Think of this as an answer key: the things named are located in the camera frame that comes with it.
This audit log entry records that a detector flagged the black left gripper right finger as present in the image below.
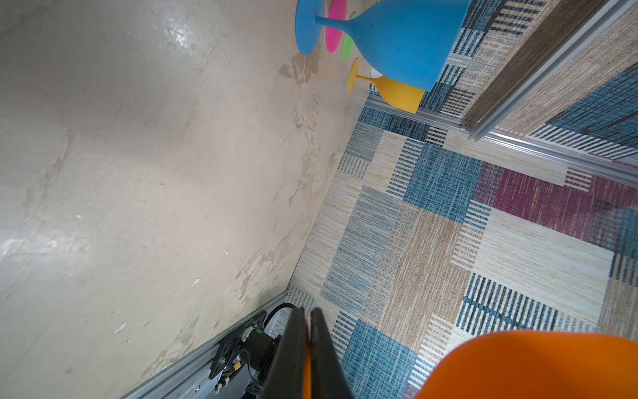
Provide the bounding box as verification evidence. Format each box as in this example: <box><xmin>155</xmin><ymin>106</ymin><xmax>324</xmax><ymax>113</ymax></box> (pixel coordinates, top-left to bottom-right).
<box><xmin>310</xmin><ymin>308</ymin><xmax>354</xmax><ymax>399</ymax></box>

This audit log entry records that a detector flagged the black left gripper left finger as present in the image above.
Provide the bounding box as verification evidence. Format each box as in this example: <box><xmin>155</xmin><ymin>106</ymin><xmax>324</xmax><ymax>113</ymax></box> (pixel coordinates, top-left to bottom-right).
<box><xmin>260</xmin><ymin>308</ymin><xmax>312</xmax><ymax>398</ymax></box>

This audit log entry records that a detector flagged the orange plastic wine glass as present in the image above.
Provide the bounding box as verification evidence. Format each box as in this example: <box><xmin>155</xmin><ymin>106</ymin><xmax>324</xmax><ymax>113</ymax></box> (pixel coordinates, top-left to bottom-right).
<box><xmin>302</xmin><ymin>328</ymin><xmax>638</xmax><ymax>399</ymax></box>

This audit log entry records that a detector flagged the yellow plastic wine glass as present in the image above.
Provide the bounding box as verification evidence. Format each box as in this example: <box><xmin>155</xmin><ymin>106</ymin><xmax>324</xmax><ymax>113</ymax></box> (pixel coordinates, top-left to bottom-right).
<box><xmin>347</xmin><ymin>58</ymin><xmax>425</xmax><ymax>114</ymax></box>

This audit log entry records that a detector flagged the green plastic wine glass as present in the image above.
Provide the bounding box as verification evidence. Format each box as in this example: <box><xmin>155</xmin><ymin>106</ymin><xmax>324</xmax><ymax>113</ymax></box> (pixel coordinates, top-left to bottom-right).
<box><xmin>342</xmin><ymin>33</ymin><xmax>355</xmax><ymax>62</ymax></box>

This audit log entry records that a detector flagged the blue plastic wine glass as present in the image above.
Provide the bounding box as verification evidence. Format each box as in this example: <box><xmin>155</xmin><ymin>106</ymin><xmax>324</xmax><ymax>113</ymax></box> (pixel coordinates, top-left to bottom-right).
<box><xmin>295</xmin><ymin>0</ymin><xmax>470</xmax><ymax>91</ymax></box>

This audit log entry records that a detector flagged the pink plastic wine glass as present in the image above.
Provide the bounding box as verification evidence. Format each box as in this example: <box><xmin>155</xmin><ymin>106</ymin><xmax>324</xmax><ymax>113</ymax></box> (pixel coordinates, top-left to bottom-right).
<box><xmin>325</xmin><ymin>0</ymin><xmax>348</xmax><ymax>54</ymax></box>

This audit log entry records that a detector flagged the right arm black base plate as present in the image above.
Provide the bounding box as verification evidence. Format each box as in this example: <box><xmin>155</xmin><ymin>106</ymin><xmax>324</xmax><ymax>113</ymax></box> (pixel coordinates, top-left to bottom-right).
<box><xmin>209</xmin><ymin>311</ymin><xmax>278</xmax><ymax>384</ymax></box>

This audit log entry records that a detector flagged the aluminium front rail frame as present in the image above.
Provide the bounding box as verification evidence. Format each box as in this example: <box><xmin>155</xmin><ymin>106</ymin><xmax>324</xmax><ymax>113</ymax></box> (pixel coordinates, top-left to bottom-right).
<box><xmin>123</xmin><ymin>289</ymin><xmax>288</xmax><ymax>398</ymax></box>

